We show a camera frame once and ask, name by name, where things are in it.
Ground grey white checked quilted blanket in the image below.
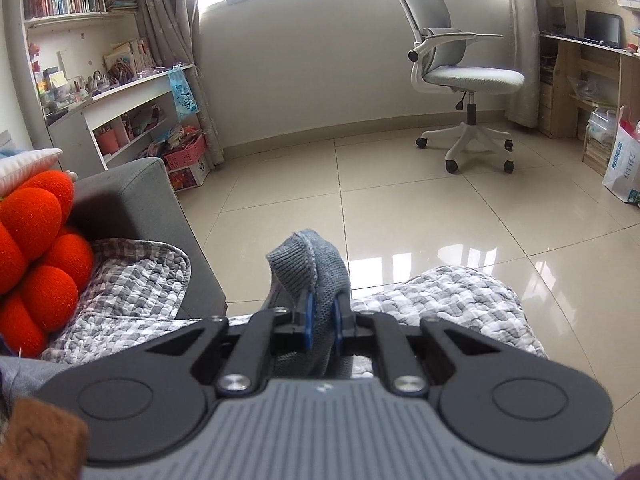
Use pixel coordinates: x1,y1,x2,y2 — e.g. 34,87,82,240
40,237,549,382

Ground grey knit sweater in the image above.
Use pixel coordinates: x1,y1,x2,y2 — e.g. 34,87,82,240
265,229,354,381

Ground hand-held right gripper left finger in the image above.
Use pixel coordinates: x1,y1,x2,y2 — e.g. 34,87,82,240
146,292,316,396

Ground white paper shopping bag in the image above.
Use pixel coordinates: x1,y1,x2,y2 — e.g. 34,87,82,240
602,105,640,206

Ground blue printed plastic bag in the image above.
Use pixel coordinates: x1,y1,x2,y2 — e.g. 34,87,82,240
167,67,199,122

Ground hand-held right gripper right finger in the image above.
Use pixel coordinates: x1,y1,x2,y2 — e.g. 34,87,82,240
332,294,501,396

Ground grey white office chair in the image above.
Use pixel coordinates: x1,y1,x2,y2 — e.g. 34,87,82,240
385,0,526,175

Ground white bookshelf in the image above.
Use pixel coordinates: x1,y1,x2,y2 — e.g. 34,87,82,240
17,0,202,177

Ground grey fabric sofa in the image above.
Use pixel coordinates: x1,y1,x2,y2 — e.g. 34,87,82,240
0,157,229,361

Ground orange knot cushion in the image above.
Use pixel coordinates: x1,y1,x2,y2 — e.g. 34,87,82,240
0,170,96,359

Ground brown fuzzy cloth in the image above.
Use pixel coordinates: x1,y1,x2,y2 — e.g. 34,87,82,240
0,396,91,480

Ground black monitor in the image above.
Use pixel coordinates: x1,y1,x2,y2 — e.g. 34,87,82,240
582,10,624,49

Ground white cushion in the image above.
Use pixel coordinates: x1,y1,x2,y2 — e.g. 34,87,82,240
0,147,64,199

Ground printed cardboard box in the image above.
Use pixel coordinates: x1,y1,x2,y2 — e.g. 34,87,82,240
167,157,212,192

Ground wooden desk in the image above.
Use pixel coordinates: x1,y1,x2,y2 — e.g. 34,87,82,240
537,0,640,177

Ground pink plastic basket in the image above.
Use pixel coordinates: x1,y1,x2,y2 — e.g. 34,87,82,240
162,132,208,174

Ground clear plastic bag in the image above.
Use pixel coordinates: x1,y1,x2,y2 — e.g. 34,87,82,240
587,107,622,147

